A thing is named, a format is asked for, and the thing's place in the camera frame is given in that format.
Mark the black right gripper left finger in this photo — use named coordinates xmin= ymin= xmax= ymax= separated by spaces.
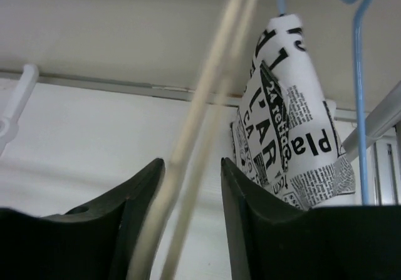
xmin=1 ymin=158 xmax=165 ymax=279

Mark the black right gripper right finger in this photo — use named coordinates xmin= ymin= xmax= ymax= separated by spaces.
xmin=221 ymin=158 xmax=400 ymax=279

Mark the wooden clothes hanger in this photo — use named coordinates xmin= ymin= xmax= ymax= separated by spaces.
xmin=127 ymin=0 xmax=258 ymax=279

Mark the black white newspaper print garment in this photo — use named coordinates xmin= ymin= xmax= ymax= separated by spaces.
xmin=231 ymin=14 xmax=356 ymax=210

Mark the white metal clothes rack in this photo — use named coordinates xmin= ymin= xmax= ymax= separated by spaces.
xmin=0 ymin=63 xmax=401 ymax=205

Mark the light blue wire hanger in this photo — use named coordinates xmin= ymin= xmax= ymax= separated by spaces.
xmin=274 ymin=0 xmax=382 ymax=205

